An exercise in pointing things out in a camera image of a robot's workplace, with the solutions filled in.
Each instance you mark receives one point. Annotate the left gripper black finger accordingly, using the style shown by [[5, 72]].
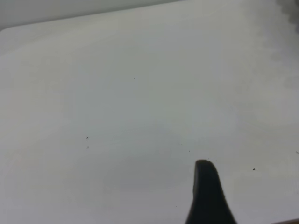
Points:
[[208, 198]]

